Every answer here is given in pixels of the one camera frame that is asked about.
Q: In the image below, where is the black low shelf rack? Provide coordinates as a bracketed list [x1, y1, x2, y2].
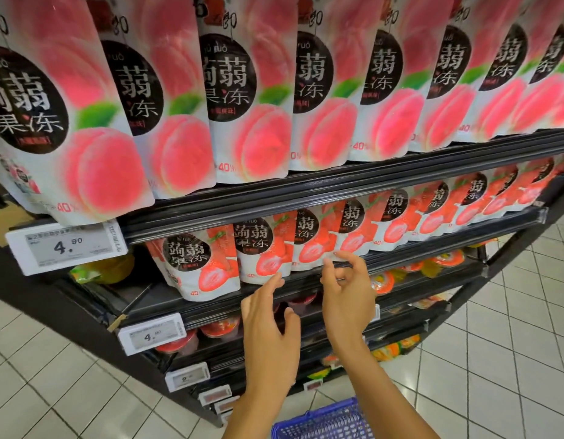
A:
[0, 127, 564, 428]

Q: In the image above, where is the tan cardboard strip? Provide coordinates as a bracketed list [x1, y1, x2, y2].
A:
[0, 201, 34, 248]

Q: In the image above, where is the person's left hand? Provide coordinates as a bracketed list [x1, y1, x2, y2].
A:
[239, 273, 302, 399]

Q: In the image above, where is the person's right forearm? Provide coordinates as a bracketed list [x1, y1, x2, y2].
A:
[341, 351, 440, 439]

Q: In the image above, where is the row of strawberry jelly packs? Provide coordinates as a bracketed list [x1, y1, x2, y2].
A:
[145, 152, 564, 302]

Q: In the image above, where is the row of pink jelly packs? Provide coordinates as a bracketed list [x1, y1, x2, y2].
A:
[0, 0, 564, 227]

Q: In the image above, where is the person's right hand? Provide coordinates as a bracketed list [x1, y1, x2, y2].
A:
[320, 251, 376, 360]

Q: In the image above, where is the blue plastic shopping basket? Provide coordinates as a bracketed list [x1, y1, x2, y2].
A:
[270, 397, 376, 439]

